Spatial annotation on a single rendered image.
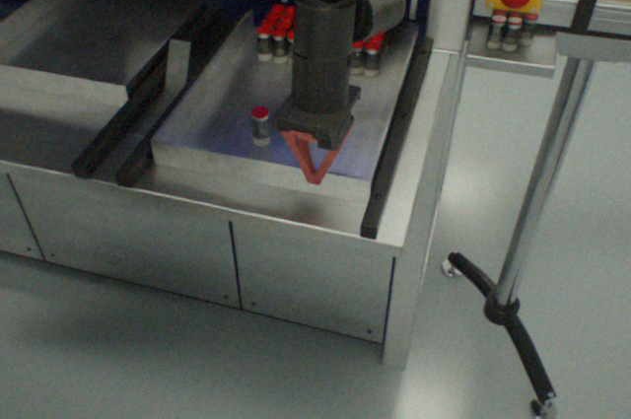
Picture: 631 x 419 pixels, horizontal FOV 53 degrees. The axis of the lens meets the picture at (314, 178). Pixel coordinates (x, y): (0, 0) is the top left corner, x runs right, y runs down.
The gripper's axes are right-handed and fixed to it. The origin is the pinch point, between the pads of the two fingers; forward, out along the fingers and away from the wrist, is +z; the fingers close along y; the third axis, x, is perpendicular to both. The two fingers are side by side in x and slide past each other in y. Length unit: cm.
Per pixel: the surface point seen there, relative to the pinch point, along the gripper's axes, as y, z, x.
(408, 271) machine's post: 44, 48, -9
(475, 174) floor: 127, 71, -19
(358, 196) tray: 1.1, 2.1, -4.9
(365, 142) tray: 11.4, 1.2, -3.0
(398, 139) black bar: 10.7, -0.6, -7.1
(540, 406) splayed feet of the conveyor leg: 50, 83, -43
